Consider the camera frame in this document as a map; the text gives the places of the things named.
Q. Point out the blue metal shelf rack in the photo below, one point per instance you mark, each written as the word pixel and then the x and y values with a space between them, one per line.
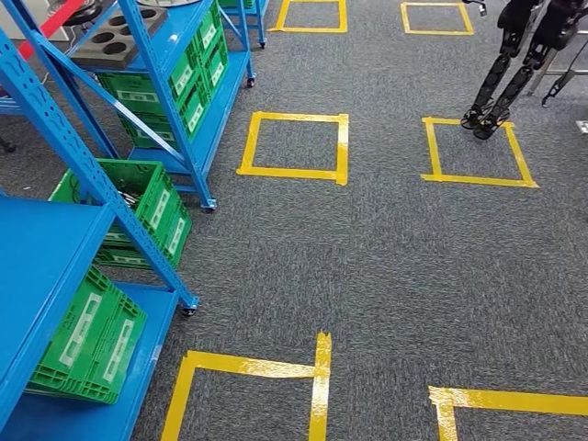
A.
pixel 260 21
pixel 36 274
pixel 190 152

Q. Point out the green plastic crate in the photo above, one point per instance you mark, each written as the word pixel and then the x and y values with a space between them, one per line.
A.
pixel 202 36
pixel 195 117
pixel 91 341
pixel 158 210

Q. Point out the grey plastic wheel hubcap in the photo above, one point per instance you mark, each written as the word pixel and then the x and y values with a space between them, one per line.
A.
pixel 170 2

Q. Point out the black foam tray with holes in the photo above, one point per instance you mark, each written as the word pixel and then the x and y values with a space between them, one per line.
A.
pixel 91 55

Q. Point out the black round stool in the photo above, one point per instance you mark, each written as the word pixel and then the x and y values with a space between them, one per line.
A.
pixel 80 12

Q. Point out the black humanoid robot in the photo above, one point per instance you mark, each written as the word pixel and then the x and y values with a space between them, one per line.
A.
pixel 514 18

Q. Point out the red barrier belt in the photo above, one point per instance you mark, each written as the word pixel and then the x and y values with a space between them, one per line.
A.
pixel 50 27

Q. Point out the silver floor socket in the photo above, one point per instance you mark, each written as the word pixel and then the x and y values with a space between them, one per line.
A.
pixel 583 126

